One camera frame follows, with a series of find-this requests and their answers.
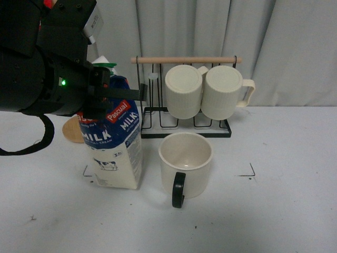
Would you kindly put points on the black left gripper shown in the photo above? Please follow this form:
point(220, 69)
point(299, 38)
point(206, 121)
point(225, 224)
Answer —
point(70, 81)

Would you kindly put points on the blue white milk carton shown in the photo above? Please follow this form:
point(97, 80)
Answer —
point(114, 145)

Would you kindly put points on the cream mug black handle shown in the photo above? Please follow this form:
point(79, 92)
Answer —
point(185, 165)

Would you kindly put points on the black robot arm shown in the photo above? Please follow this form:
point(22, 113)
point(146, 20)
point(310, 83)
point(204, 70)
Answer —
point(44, 66)

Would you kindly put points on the cream ribbed mug left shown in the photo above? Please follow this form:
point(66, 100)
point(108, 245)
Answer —
point(184, 86)

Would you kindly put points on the cream ribbed mug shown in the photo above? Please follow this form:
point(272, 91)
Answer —
point(224, 90)
point(184, 86)

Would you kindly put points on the wooden mug tree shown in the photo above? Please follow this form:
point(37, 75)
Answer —
point(71, 130)

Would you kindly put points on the cream ribbed mug right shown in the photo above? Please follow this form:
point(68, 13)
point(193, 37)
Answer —
point(224, 90)

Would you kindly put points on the red enamel mug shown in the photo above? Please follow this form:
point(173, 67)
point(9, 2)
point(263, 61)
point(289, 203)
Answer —
point(48, 5)

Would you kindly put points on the black wire cup rack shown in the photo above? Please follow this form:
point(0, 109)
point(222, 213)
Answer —
point(156, 122)

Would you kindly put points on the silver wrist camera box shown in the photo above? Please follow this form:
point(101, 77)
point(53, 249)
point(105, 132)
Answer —
point(93, 25)

